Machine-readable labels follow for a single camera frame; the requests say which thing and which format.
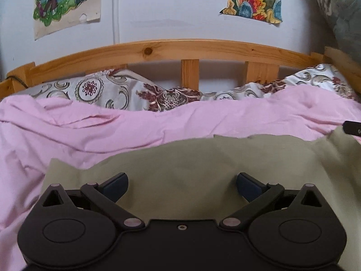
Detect olive green garment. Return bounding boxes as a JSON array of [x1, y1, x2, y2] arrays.
[[44, 127, 360, 270]]

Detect plastic bag of clothes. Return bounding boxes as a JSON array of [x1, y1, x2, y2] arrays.
[[316, 0, 360, 63]]

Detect floral satin pillow right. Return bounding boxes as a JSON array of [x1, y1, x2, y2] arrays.
[[199, 64, 360, 102]]

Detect floral satin pillow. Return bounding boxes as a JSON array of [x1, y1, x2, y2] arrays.
[[25, 69, 201, 112], [199, 64, 360, 102]]

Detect pink bed sheet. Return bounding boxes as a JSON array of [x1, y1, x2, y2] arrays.
[[1, 85, 360, 270]]

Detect floral satin pillow left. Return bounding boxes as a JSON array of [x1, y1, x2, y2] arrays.
[[25, 69, 201, 112]]

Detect wooden bed headboard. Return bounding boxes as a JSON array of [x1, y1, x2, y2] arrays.
[[1, 39, 360, 98]]

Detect black cable on bedpost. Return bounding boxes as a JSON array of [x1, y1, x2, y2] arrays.
[[5, 75, 29, 89]]

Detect anime girl wall poster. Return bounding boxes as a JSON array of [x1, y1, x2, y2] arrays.
[[33, 0, 101, 40]]

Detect white wall pipe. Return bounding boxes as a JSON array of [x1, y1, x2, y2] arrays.
[[112, 0, 120, 44]]

